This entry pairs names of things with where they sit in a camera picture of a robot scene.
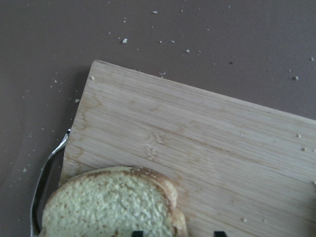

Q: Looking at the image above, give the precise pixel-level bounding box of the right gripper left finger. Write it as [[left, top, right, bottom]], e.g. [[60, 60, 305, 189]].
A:
[[131, 231, 143, 237]]

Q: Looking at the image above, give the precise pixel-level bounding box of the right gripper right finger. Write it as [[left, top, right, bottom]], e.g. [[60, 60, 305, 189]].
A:
[[213, 231, 228, 237]]

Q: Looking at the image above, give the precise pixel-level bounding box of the bread slice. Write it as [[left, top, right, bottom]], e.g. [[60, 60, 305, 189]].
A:
[[40, 166, 189, 237]]

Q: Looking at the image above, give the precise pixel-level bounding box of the wooden cutting board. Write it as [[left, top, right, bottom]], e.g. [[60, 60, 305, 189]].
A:
[[61, 60, 316, 237]]

